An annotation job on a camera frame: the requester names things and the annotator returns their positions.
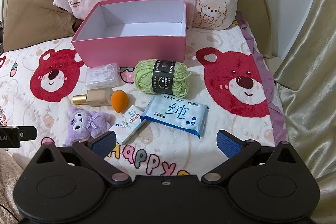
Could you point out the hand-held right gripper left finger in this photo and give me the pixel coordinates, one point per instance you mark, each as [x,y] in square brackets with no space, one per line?
[105,144]

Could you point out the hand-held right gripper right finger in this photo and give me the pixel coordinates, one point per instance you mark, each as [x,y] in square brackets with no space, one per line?
[229,144]

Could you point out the small white medicine box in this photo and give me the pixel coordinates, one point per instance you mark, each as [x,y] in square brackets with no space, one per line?
[127,124]

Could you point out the purple plush toy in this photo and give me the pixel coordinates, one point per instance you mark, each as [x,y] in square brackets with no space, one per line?
[81,125]

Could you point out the orange makeup sponge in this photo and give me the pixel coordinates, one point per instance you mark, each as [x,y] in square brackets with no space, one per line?
[119,100]

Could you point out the gold capped foundation bottle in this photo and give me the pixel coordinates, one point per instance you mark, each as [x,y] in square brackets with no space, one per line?
[97,97]

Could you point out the clear bag of white floss picks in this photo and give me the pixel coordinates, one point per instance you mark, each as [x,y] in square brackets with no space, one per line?
[176,113]

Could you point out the clear floss pick box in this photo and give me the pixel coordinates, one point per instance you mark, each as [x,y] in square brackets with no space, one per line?
[101,75]

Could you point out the green yarn ball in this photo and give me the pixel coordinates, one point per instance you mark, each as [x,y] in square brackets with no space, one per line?
[147,82]

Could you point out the pink cardboard box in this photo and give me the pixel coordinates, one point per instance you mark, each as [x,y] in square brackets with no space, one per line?
[131,52]

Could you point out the bear printed blanket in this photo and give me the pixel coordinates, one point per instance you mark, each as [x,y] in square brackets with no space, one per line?
[39,111]

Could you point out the brown fleece cloth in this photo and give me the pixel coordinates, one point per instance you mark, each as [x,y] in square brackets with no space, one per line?
[9,187]

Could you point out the purple ruffled bed sheet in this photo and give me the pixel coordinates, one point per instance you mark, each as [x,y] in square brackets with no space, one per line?
[278,119]

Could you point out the gold curtain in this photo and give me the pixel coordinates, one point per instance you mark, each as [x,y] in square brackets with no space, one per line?
[309,82]

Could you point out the brown pillow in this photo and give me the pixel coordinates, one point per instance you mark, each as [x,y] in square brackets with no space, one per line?
[34,16]

